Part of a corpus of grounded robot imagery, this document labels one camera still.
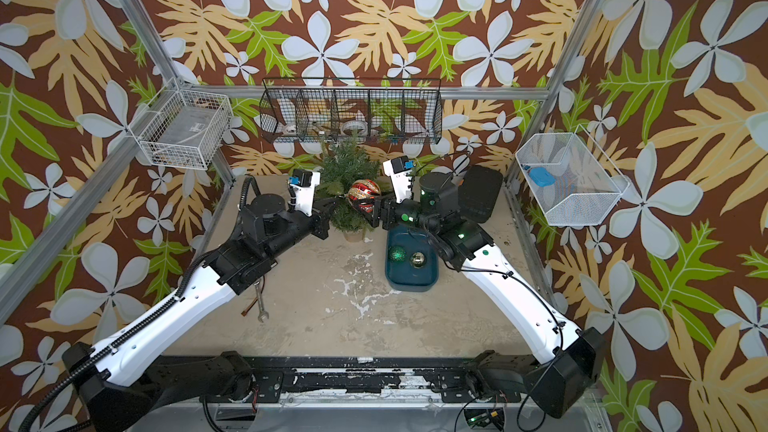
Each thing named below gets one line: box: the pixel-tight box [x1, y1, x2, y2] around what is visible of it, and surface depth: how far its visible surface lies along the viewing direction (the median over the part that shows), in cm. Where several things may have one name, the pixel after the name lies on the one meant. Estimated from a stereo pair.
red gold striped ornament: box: [348, 179, 381, 213], surface depth 65 cm
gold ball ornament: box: [409, 251, 426, 269], surface depth 95 cm
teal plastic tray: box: [385, 225, 440, 292], surface depth 95 cm
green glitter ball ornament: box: [388, 246, 406, 263], surface depth 95 cm
